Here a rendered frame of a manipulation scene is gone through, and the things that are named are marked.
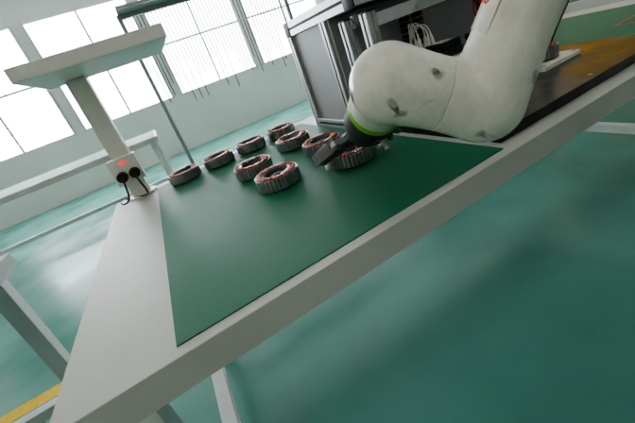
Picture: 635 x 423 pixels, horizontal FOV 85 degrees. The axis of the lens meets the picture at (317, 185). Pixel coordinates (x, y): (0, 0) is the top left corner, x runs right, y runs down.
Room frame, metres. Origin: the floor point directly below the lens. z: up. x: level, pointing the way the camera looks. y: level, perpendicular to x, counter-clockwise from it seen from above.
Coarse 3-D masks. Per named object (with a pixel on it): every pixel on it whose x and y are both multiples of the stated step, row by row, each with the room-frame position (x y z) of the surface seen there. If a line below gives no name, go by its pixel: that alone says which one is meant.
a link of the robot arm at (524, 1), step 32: (512, 0) 0.40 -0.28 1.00; (544, 0) 0.39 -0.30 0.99; (480, 32) 0.43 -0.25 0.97; (512, 32) 0.40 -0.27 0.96; (544, 32) 0.39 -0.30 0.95; (480, 64) 0.42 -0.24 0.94; (512, 64) 0.40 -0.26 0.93; (480, 96) 0.41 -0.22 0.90; (512, 96) 0.40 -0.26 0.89; (448, 128) 0.43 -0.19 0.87; (480, 128) 0.41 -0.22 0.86; (512, 128) 0.41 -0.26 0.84
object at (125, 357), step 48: (624, 96) 0.66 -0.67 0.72; (480, 144) 0.61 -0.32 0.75; (528, 144) 0.55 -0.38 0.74; (480, 192) 0.51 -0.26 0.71; (144, 240) 0.77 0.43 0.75; (384, 240) 0.44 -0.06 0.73; (96, 288) 0.61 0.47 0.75; (144, 288) 0.54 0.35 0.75; (288, 288) 0.39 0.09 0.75; (336, 288) 0.41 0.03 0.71; (96, 336) 0.45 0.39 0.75; (144, 336) 0.40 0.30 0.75; (240, 336) 0.36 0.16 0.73; (96, 384) 0.34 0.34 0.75; (144, 384) 0.32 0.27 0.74; (192, 384) 0.34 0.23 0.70
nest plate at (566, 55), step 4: (560, 52) 0.93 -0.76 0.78; (564, 52) 0.92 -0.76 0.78; (568, 52) 0.90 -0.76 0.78; (572, 52) 0.89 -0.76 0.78; (576, 52) 0.89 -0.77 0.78; (580, 52) 0.89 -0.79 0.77; (560, 56) 0.89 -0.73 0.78; (564, 56) 0.88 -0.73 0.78; (568, 56) 0.88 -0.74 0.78; (572, 56) 0.88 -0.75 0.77; (548, 60) 0.89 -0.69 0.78; (552, 60) 0.88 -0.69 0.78; (556, 60) 0.87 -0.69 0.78; (560, 60) 0.87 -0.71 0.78; (564, 60) 0.87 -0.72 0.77; (544, 64) 0.87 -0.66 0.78; (548, 64) 0.86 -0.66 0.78; (552, 64) 0.85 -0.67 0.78; (556, 64) 0.86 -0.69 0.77; (544, 68) 0.85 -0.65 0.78; (548, 68) 0.85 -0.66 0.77; (540, 72) 0.86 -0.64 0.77
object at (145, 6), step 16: (144, 0) 3.92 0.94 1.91; (160, 0) 4.06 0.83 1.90; (176, 0) 4.24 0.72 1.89; (208, 0) 4.36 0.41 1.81; (256, 0) 4.54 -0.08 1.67; (128, 16) 4.07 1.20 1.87; (192, 16) 4.29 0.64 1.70; (288, 16) 4.67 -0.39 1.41; (192, 32) 4.26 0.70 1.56; (224, 32) 4.38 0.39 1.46; (176, 48) 4.19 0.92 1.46; (192, 48) 4.24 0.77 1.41; (224, 48) 4.35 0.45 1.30; (144, 64) 4.04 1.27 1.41; (160, 64) 4.11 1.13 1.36; (176, 64) 4.16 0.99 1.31; (224, 64) 4.33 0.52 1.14; (160, 80) 4.08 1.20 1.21; (160, 96) 4.04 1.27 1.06; (176, 128) 4.04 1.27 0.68; (192, 160) 4.04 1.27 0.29
